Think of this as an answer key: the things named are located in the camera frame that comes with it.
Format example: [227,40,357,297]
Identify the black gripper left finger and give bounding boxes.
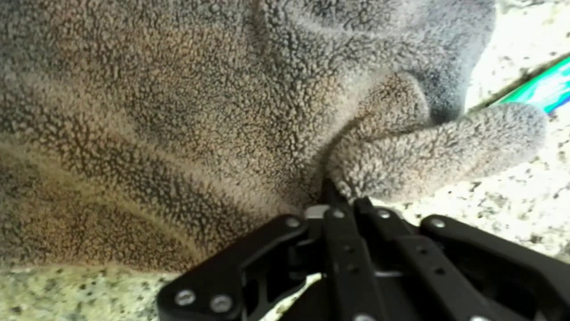
[318,179,348,218]

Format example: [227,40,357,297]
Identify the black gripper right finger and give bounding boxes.
[354,199,391,225]

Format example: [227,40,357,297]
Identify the grey brown towel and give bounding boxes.
[0,0,546,272]

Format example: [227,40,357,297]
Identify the green toothpaste tube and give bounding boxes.
[479,54,570,115]

